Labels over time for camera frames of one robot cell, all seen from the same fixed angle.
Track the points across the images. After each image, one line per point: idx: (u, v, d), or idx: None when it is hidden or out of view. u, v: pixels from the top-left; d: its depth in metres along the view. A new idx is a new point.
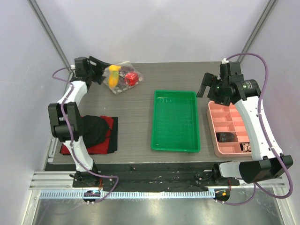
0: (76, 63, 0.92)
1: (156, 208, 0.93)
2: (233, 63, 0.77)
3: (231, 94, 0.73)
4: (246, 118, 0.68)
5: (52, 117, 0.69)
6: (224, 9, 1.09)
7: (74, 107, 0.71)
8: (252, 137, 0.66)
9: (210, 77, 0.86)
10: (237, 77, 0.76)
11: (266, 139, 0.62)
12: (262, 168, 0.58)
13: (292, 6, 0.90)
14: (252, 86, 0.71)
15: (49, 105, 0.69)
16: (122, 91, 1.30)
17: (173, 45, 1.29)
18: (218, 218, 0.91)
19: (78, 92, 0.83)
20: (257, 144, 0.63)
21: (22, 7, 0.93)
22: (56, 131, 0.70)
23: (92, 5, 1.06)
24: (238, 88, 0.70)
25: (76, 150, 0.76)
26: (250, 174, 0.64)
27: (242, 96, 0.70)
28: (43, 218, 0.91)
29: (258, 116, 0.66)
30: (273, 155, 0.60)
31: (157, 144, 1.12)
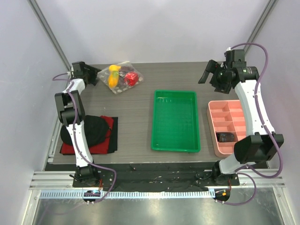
0: (74, 66, 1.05)
1: (156, 208, 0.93)
2: (237, 50, 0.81)
3: (231, 78, 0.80)
4: (243, 99, 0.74)
5: (59, 104, 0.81)
6: (223, 9, 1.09)
7: (77, 94, 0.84)
8: (247, 116, 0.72)
9: (214, 64, 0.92)
10: (240, 63, 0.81)
11: (259, 118, 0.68)
12: (253, 141, 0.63)
13: (292, 6, 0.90)
14: (251, 71, 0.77)
15: (56, 94, 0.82)
16: (122, 91, 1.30)
17: (173, 45, 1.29)
18: (218, 218, 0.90)
19: (77, 86, 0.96)
20: (251, 122, 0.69)
21: (22, 7, 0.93)
22: (63, 116, 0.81)
23: (92, 5, 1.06)
24: (238, 72, 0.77)
25: (78, 136, 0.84)
26: (242, 152, 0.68)
27: (241, 80, 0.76)
28: (43, 218, 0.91)
29: (254, 96, 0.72)
30: (265, 132, 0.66)
31: (157, 144, 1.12)
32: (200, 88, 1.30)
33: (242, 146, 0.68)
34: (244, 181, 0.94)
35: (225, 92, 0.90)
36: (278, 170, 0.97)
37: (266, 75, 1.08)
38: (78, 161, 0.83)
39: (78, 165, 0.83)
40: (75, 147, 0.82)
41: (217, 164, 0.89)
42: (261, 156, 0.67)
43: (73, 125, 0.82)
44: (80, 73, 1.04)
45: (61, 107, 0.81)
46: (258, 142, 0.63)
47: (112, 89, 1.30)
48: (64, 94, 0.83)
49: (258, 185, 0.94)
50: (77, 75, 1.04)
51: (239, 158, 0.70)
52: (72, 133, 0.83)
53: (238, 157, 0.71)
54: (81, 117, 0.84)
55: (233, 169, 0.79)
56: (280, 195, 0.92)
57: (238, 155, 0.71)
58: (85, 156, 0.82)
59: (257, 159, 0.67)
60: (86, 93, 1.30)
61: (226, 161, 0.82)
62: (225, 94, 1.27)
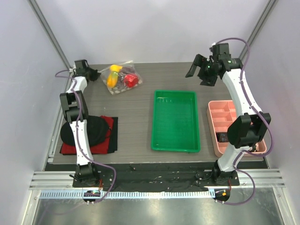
0: (76, 64, 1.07)
1: (156, 208, 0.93)
2: (222, 44, 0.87)
3: (218, 70, 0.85)
4: (231, 86, 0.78)
5: (63, 102, 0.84)
6: (223, 9, 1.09)
7: (81, 94, 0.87)
8: (236, 100, 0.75)
9: (200, 58, 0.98)
10: (225, 56, 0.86)
11: (247, 101, 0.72)
12: (243, 121, 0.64)
13: (291, 6, 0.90)
14: (236, 61, 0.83)
15: (61, 94, 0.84)
16: (119, 92, 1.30)
17: (173, 44, 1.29)
18: (218, 218, 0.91)
19: (80, 85, 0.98)
20: (239, 105, 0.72)
21: (22, 7, 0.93)
22: (67, 114, 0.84)
23: (92, 5, 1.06)
24: (224, 63, 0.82)
25: (80, 133, 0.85)
26: (235, 134, 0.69)
27: (227, 69, 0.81)
28: (43, 218, 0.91)
29: (240, 82, 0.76)
30: (253, 112, 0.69)
31: (157, 144, 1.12)
32: (200, 88, 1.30)
33: (234, 128, 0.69)
34: (244, 181, 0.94)
35: (211, 83, 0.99)
36: (278, 170, 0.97)
37: (266, 74, 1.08)
38: (78, 159, 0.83)
39: (78, 163, 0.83)
40: (77, 144, 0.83)
41: (217, 165, 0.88)
42: (254, 137, 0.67)
43: (76, 122, 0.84)
44: (82, 70, 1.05)
45: (66, 106, 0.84)
46: (248, 121, 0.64)
47: (109, 89, 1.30)
48: (69, 93, 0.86)
49: (258, 185, 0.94)
50: (78, 71, 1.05)
51: (234, 143, 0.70)
52: (75, 130, 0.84)
53: (232, 142, 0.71)
54: (85, 116, 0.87)
55: (233, 161, 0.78)
56: (280, 195, 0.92)
57: (232, 140, 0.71)
58: (86, 154, 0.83)
59: (249, 141, 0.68)
60: (87, 93, 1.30)
61: (224, 154, 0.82)
62: (225, 95, 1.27)
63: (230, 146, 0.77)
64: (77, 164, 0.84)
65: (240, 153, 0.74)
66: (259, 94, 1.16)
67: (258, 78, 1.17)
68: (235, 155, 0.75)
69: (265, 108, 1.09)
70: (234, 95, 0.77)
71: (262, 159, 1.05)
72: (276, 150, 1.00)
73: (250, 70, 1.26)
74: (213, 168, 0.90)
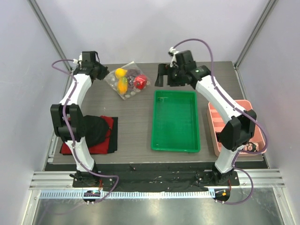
0: (83, 55, 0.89)
1: (156, 208, 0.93)
2: (185, 52, 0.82)
3: (188, 82, 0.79)
4: (208, 94, 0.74)
5: (54, 118, 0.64)
6: (223, 9, 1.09)
7: (77, 111, 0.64)
8: (218, 107, 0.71)
9: (164, 66, 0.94)
10: (191, 64, 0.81)
11: (228, 103, 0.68)
12: (234, 125, 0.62)
13: (291, 6, 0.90)
14: (203, 68, 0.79)
15: (52, 106, 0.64)
16: (130, 95, 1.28)
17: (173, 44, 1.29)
18: (218, 218, 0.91)
19: (81, 89, 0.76)
20: (223, 110, 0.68)
21: (22, 7, 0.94)
22: (59, 131, 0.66)
23: (92, 5, 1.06)
24: (193, 74, 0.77)
25: (78, 152, 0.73)
26: (228, 139, 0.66)
27: (198, 79, 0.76)
28: (44, 218, 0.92)
29: (215, 88, 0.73)
30: (239, 114, 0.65)
31: (157, 144, 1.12)
32: None
33: (226, 134, 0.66)
34: (244, 181, 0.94)
35: None
36: (278, 170, 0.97)
37: (267, 75, 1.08)
38: (78, 166, 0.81)
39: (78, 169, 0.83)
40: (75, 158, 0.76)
41: (215, 168, 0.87)
42: (247, 135, 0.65)
43: (72, 143, 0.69)
44: (88, 64, 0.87)
45: (57, 121, 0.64)
46: (238, 123, 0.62)
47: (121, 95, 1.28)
48: (61, 107, 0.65)
49: (258, 185, 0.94)
50: (85, 64, 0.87)
51: (229, 147, 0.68)
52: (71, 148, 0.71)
53: (228, 146, 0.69)
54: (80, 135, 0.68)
55: (231, 162, 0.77)
56: (279, 195, 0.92)
57: (227, 145, 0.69)
58: (85, 165, 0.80)
59: (243, 140, 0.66)
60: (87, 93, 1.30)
61: (220, 158, 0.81)
62: None
63: (224, 148, 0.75)
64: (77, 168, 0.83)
65: (236, 153, 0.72)
66: (259, 94, 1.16)
67: (258, 78, 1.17)
68: (232, 155, 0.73)
69: (265, 108, 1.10)
70: (214, 102, 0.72)
71: (262, 158, 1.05)
72: (275, 150, 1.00)
73: (250, 70, 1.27)
74: (214, 171, 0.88)
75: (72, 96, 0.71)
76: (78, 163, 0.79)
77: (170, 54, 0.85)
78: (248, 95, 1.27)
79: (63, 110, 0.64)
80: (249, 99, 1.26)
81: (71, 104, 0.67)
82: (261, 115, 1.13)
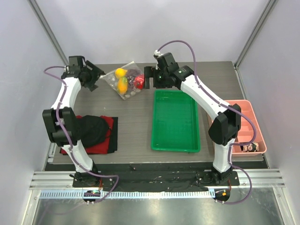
0: (71, 60, 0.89)
1: (156, 208, 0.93)
2: (166, 55, 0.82)
3: (173, 84, 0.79)
4: (193, 93, 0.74)
5: (47, 125, 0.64)
6: (223, 9, 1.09)
7: (70, 113, 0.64)
8: (203, 104, 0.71)
9: (149, 69, 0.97)
10: (173, 65, 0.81)
11: (213, 100, 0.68)
12: (221, 120, 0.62)
13: (290, 6, 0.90)
14: (185, 69, 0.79)
15: (43, 112, 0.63)
16: (130, 95, 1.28)
17: (172, 45, 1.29)
18: (218, 218, 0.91)
19: (71, 92, 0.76)
20: (209, 107, 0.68)
21: (22, 7, 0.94)
22: (54, 137, 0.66)
23: (91, 5, 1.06)
24: (176, 75, 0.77)
25: (75, 154, 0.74)
26: (218, 135, 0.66)
27: (182, 79, 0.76)
28: (44, 218, 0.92)
29: (199, 87, 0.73)
30: (224, 108, 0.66)
31: (157, 144, 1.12)
32: None
33: (214, 130, 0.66)
34: (244, 181, 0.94)
35: None
36: (278, 170, 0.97)
37: (267, 74, 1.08)
38: (76, 168, 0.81)
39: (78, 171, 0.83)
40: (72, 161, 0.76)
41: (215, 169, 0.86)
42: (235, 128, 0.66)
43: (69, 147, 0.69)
44: (76, 68, 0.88)
45: (51, 126, 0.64)
46: (225, 118, 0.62)
47: (122, 95, 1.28)
48: (53, 112, 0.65)
49: (258, 185, 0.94)
50: (73, 69, 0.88)
51: (220, 142, 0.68)
52: (69, 152, 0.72)
53: (218, 142, 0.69)
54: (75, 138, 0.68)
55: (227, 159, 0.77)
56: (279, 195, 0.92)
57: (217, 140, 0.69)
58: (84, 166, 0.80)
59: (232, 133, 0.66)
60: (87, 93, 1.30)
61: (216, 156, 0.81)
62: (225, 95, 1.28)
63: (218, 146, 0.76)
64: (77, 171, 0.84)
65: (229, 148, 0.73)
66: (259, 94, 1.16)
67: (258, 78, 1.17)
68: (226, 151, 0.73)
69: (265, 108, 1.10)
70: (200, 101, 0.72)
71: (262, 158, 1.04)
72: (275, 150, 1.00)
73: (250, 70, 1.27)
74: (214, 172, 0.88)
75: (63, 99, 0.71)
76: (77, 165, 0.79)
77: (155, 56, 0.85)
78: (248, 95, 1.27)
79: (56, 114, 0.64)
80: (249, 99, 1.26)
81: (63, 107, 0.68)
82: (261, 115, 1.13)
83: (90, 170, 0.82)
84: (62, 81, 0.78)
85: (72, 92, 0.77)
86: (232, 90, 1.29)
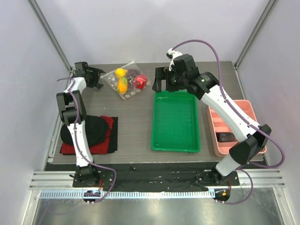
0: (76, 65, 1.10)
1: (156, 208, 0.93)
2: (186, 59, 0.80)
3: (194, 92, 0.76)
4: (219, 108, 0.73)
5: (60, 103, 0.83)
6: (223, 9, 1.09)
7: (78, 95, 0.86)
8: (230, 122, 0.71)
9: (162, 70, 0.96)
10: (194, 72, 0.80)
11: (243, 119, 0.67)
12: (250, 144, 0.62)
13: (290, 6, 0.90)
14: (209, 78, 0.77)
15: (57, 94, 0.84)
16: (130, 95, 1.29)
17: (182, 39, 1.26)
18: (218, 218, 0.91)
19: (78, 84, 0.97)
20: (237, 126, 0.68)
21: (22, 7, 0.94)
22: (64, 115, 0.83)
23: (91, 6, 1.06)
24: (199, 84, 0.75)
25: (78, 135, 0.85)
26: (242, 156, 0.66)
27: (205, 90, 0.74)
28: (43, 219, 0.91)
29: (226, 102, 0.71)
30: (253, 131, 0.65)
31: (157, 144, 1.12)
32: None
33: (239, 151, 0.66)
34: (244, 181, 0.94)
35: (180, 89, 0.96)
36: (278, 170, 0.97)
37: (267, 75, 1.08)
38: (78, 161, 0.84)
39: (78, 165, 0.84)
40: (75, 146, 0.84)
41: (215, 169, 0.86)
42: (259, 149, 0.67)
43: (74, 124, 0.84)
44: (81, 72, 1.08)
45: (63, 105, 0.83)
46: (254, 141, 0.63)
47: (122, 95, 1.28)
48: (65, 93, 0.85)
49: (258, 185, 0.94)
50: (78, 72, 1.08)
51: (242, 162, 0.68)
52: (73, 132, 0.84)
53: (239, 161, 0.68)
54: (82, 117, 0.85)
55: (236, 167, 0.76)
56: (279, 195, 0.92)
57: (238, 160, 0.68)
58: (86, 156, 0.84)
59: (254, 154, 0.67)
60: (87, 93, 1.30)
61: (223, 163, 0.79)
62: None
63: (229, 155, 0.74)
64: (77, 165, 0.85)
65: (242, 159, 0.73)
66: (259, 94, 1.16)
67: (258, 78, 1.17)
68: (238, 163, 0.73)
69: (265, 108, 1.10)
70: (225, 116, 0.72)
71: (262, 158, 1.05)
72: (275, 150, 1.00)
73: (250, 70, 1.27)
74: (214, 172, 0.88)
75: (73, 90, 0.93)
76: (78, 153, 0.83)
77: (168, 55, 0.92)
78: (247, 95, 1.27)
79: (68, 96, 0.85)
80: (249, 100, 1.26)
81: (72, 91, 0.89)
82: (261, 115, 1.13)
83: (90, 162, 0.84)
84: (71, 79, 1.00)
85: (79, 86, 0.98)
86: (232, 91, 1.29)
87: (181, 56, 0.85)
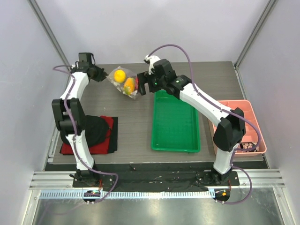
0: (79, 57, 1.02)
1: (156, 208, 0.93)
2: (164, 63, 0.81)
3: (172, 93, 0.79)
4: (193, 101, 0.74)
5: (56, 112, 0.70)
6: (223, 9, 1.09)
7: (77, 104, 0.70)
8: (205, 112, 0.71)
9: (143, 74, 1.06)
10: (171, 74, 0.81)
11: (214, 106, 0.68)
12: (225, 126, 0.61)
13: (290, 6, 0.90)
14: (183, 78, 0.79)
15: (53, 101, 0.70)
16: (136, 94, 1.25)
17: (182, 39, 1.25)
18: (218, 218, 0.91)
19: (79, 84, 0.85)
20: (211, 114, 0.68)
21: (21, 7, 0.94)
22: (61, 125, 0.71)
23: (91, 5, 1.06)
24: (174, 85, 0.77)
25: (78, 146, 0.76)
26: (223, 141, 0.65)
27: (180, 89, 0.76)
28: (43, 219, 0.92)
29: (199, 95, 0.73)
30: (226, 114, 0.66)
31: (157, 144, 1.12)
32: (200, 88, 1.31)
33: (219, 137, 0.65)
34: (244, 181, 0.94)
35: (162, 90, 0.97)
36: (278, 170, 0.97)
37: (267, 74, 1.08)
38: (79, 166, 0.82)
39: (78, 168, 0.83)
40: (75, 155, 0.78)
41: (215, 170, 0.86)
42: (238, 132, 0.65)
43: (73, 136, 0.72)
44: (85, 64, 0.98)
45: (59, 115, 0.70)
46: (228, 123, 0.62)
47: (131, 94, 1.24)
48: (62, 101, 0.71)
49: (258, 185, 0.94)
50: (82, 64, 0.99)
51: (225, 148, 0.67)
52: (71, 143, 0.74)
53: (222, 148, 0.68)
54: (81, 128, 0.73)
55: (229, 162, 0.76)
56: (280, 195, 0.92)
57: (221, 146, 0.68)
58: (86, 162, 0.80)
59: (237, 140, 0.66)
60: (87, 93, 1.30)
61: (218, 160, 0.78)
62: (224, 94, 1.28)
63: (220, 150, 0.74)
64: (78, 168, 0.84)
65: (233, 153, 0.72)
66: (259, 94, 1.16)
67: (258, 78, 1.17)
68: (229, 155, 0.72)
69: (265, 108, 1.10)
70: (200, 107, 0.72)
71: (262, 158, 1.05)
72: (275, 150, 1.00)
73: (250, 70, 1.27)
74: (213, 173, 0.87)
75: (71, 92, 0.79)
76: (78, 160, 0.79)
77: (146, 61, 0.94)
78: (248, 95, 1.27)
79: (64, 103, 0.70)
80: (249, 99, 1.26)
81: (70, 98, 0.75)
82: (261, 115, 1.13)
83: (90, 168, 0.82)
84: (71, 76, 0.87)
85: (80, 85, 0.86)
86: (232, 90, 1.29)
87: (159, 60, 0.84)
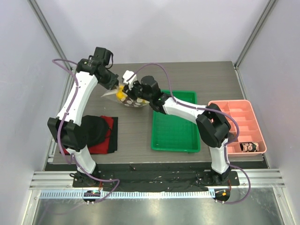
0: (96, 50, 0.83)
1: (156, 208, 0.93)
2: (151, 84, 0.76)
3: (157, 111, 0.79)
4: (174, 111, 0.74)
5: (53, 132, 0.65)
6: (223, 10, 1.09)
7: (71, 132, 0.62)
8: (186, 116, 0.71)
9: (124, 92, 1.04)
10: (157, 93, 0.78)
11: (190, 107, 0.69)
12: (203, 121, 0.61)
13: (290, 6, 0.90)
14: (166, 97, 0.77)
15: (48, 123, 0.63)
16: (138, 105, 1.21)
17: (182, 39, 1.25)
18: (218, 218, 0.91)
19: (85, 93, 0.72)
20: (190, 115, 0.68)
21: (22, 7, 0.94)
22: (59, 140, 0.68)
23: (91, 5, 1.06)
24: (159, 105, 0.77)
25: (78, 158, 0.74)
26: (208, 138, 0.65)
27: (164, 107, 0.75)
28: (44, 219, 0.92)
29: (177, 102, 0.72)
30: (202, 111, 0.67)
31: (157, 144, 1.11)
32: (200, 88, 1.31)
33: (203, 135, 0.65)
34: (244, 181, 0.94)
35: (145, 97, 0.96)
36: (278, 170, 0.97)
37: (268, 74, 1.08)
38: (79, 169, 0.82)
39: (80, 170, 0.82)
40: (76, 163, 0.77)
41: (215, 171, 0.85)
42: (221, 126, 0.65)
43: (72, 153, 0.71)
44: (100, 59, 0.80)
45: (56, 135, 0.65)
46: (206, 118, 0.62)
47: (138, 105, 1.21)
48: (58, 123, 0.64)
49: (258, 185, 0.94)
50: (94, 59, 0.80)
51: (214, 145, 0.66)
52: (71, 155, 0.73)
53: (212, 145, 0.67)
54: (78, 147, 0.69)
55: (224, 160, 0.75)
56: (280, 195, 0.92)
57: (211, 144, 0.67)
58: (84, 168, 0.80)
59: (223, 133, 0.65)
60: None
61: (215, 161, 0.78)
62: (225, 95, 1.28)
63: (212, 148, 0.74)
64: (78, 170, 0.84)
65: (224, 148, 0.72)
66: (259, 94, 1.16)
67: (258, 78, 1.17)
68: (222, 153, 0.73)
69: (266, 108, 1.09)
70: (181, 114, 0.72)
71: (262, 158, 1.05)
72: (275, 150, 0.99)
73: (250, 70, 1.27)
74: (214, 174, 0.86)
75: (71, 108, 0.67)
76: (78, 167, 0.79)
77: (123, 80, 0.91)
78: (248, 95, 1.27)
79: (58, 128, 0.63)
80: (249, 100, 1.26)
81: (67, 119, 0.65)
82: (261, 115, 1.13)
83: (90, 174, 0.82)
84: (76, 79, 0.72)
85: (86, 93, 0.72)
86: (232, 90, 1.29)
87: (146, 77, 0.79)
